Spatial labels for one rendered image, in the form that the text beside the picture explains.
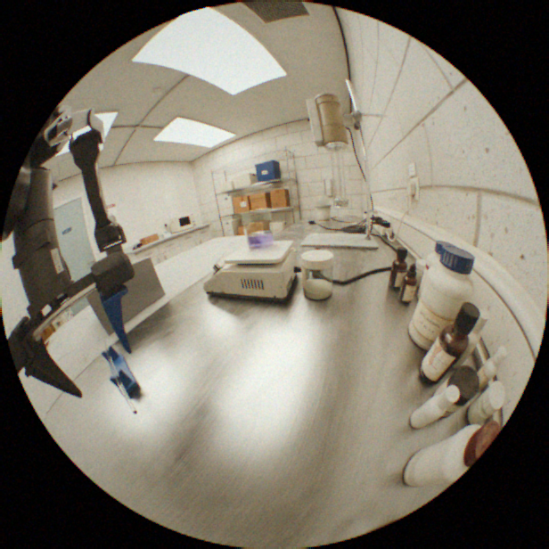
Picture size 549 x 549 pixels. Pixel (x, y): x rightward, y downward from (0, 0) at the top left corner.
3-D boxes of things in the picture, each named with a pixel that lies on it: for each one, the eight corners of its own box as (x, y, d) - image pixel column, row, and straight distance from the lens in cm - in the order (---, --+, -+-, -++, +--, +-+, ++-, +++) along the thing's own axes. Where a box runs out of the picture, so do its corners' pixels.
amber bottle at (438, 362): (437, 356, 27) (471, 296, 22) (446, 381, 26) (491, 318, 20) (415, 361, 25) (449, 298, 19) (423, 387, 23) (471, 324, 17)
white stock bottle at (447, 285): (422, 313, 33) (444, 239, 28) (453, 337, 32) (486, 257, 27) (398, 329, 28) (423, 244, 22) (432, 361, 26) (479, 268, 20)
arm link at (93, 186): (77, 135, 51) (69, 139, 45) (103, 124, 50) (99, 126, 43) (102, 239, 61) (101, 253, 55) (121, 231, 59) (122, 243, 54)
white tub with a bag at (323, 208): (333, 220, 133) (331, 192, 132) (315, 221, 131) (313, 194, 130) (331, 218, 147) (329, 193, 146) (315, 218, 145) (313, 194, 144)
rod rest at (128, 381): (110, 364, 38) (99, 351, 36) (122, 355, 37) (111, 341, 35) (125, 398, 30) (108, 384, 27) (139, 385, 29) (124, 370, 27)
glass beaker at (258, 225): (268, 253, 31) (262, 209, 30) (241, 253, 34) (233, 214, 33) (281, 243, 37) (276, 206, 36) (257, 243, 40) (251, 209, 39)
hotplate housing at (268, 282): (204, 296, 40) (193, 265, 37) (232, 272, 49) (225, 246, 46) (298, 305, 29) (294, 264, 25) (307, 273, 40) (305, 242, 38)
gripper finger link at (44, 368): (36, 358, 20) (45, 332, 25) (23, 376, 22) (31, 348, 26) (86, 412, 22) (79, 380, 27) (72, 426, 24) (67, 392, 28)
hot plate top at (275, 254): (222, 264, 32) (221, 259, 32) (249, 246, 42) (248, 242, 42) (280, 264, 27) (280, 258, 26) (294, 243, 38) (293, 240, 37)
